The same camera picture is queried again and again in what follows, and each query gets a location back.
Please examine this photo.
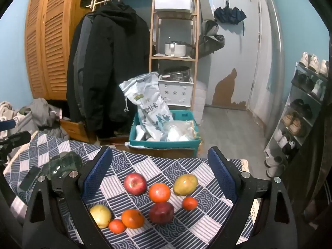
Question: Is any dark glass bowl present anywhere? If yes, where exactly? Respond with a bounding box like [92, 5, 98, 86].
[41, 152, 83, 181]

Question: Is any cardboard box with red items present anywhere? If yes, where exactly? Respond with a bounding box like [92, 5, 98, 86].
[100, 134, 130, 149]

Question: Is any white storage bin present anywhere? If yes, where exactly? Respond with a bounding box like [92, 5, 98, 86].
[153, 0, 194, 12]

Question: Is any dark blue umbrella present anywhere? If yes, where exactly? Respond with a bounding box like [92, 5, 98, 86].
[213, 5, 247, 35]

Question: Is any large orange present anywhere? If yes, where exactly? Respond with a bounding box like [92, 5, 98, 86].
[149, 183, 171, 203]
[121, 209, 145, 229]

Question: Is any shoe rack with shoes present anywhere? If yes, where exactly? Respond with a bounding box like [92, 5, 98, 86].
[275, 52, 330, 156]

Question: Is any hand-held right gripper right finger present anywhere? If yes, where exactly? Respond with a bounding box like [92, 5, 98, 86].
[207, 146, 299, 249]

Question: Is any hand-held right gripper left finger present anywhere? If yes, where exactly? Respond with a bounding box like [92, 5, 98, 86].
[22, 146, 115, 249]

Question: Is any wooden shelf rack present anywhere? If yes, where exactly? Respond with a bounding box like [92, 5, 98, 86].
[149, 0, 200, 109]

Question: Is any grey shoe rack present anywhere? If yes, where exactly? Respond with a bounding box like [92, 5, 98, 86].
[264, 62, 332, 161]

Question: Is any grey jacket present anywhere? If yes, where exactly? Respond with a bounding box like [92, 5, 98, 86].
[73, 14, 95, 91]

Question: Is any grey metal pipe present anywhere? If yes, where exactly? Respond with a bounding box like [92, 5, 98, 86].
[261, 0, 283, 138]

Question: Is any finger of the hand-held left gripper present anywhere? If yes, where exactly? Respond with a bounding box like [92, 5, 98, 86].
[0, 131, 32, 148]
[0, 120, 16, 131]

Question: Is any wooden louvred wardrobe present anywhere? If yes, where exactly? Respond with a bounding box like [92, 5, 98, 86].
[24, 0, 86, 101]

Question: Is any green yellow mango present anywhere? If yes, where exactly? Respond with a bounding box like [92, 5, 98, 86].
[173, 174, 199, 196]

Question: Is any clear plastic bag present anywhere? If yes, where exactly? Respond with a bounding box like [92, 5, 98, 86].
[161, 119, 199, 142]

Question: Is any steel pot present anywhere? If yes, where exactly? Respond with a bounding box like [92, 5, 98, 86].
[162, 66, 190, 80]

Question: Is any white crumpled cloth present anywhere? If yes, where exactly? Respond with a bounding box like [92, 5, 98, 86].
[0, 101, 18, 125]

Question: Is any bright red apple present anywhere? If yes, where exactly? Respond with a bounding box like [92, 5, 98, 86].
[124, 172, 147, 195]

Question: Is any dark red apple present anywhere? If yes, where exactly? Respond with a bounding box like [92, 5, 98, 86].
[149, 201, 175, 224]

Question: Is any white patterned crate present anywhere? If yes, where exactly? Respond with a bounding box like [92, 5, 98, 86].
[158, 75, 194, 107]

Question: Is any wooden drawer box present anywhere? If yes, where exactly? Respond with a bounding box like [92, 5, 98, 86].
[59, 119, 96, 144]

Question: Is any blue white patterned tablecloth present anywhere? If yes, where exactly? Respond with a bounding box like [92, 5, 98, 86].
[4, 131, 256, 249]

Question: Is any teal box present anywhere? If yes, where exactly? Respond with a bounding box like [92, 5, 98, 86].
[129, 110, 202, 148]

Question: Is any white door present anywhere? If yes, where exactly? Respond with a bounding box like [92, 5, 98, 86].
[211, 0, 261, 109]

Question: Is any white slipper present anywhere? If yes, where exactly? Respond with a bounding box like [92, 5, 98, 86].
[267, 165, 286, 177]
[265, 156, 283, 167]

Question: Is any hanging grey bag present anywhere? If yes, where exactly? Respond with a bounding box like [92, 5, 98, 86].
[200, 19, 226, 57]

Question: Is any white cooking pot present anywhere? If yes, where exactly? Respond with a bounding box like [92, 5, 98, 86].
[164, 41, 194, 57]

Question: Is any pile of grey clothes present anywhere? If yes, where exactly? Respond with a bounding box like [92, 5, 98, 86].
[16, 98, 70, 140]

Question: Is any small tangerine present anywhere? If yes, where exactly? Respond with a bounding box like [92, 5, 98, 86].
[182, 196, 198, 211]
[108, 219, 127, 234]

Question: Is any yellow pear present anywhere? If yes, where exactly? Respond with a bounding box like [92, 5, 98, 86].
[90, 204, 112, 229]

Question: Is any black hooded coat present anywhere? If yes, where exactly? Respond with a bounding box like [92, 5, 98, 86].
[75, 4, 151, 138]

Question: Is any white rice bag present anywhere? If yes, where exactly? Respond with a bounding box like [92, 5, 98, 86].
[119, 72, 174, 141]

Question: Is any brown cardboard box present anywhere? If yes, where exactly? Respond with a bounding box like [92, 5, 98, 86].
[125, 142, 200, 159]

